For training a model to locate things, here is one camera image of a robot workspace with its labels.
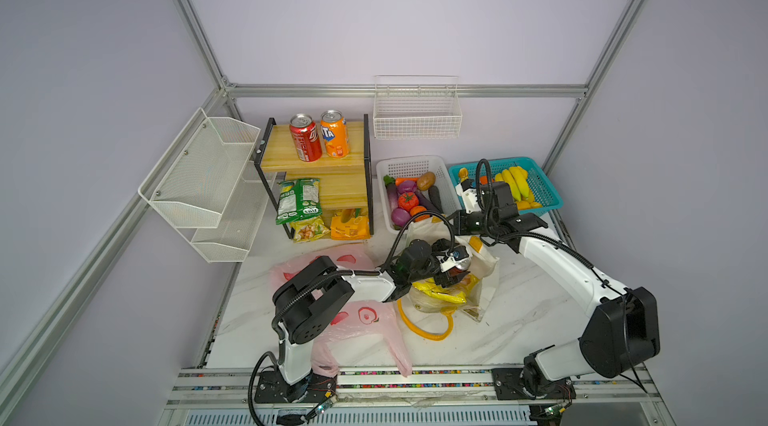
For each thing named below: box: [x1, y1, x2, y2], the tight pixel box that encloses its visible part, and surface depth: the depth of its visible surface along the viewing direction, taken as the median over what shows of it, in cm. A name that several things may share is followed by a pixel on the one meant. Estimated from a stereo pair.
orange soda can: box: [320, 109, 349, 158], surface depth 73 cm
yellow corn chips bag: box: [290, 216, 331, 243], surface depth 100 cm
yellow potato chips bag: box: [412, 274, 481, 303], surface depth 80 cm
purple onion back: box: [398, 180, 416, 194], surface depth 113 cm
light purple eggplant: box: [384, 174, 399, 211], surface depth 114 cm
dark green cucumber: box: [428, 185, 444, 214], surface depth 113 cm
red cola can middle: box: [289, 113, 322, 162], surface depth 72 cm
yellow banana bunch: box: [494, 166, 543, 210], surface depth 107 cm
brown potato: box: [417, 172, 436, 191], surface depth 116 cm
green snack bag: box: [275, 178, 323, 225], surface depth 90 cm
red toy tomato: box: [398, 192, 419, 212], surface depth 109 cm
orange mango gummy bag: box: [330, 216, 370, 241], surface depth 100 cm
